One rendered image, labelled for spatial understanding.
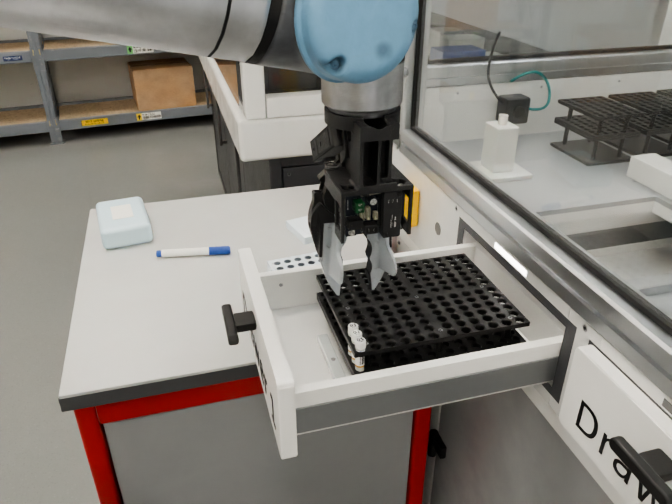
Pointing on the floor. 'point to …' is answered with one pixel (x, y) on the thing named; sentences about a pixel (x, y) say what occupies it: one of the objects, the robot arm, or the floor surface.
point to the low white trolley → (209, 372)
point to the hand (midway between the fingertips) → (353, 277)
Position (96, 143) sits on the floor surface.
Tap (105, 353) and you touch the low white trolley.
